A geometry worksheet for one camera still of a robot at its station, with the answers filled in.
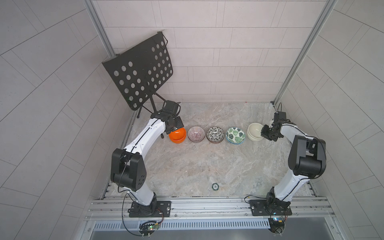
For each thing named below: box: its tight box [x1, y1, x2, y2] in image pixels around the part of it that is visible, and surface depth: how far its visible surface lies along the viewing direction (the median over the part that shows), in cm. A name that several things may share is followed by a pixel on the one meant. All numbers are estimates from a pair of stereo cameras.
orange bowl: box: [168, 127, 187, 144], surface depth 93 cm
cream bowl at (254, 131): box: [247, 122, 264, 141], surface depth 95 cm
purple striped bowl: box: [187, 126, 206, 143], surface depth 96 cm
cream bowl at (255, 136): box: [247, 132, 264, 141], surface depth 93 cm
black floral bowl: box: [206, 126, 225, 144], surface depth 96 cm
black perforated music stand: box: [102, 31, 173, 118], surface depth 71 cm
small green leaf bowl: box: [225, 127, 246, 145], surface depth 96 cm
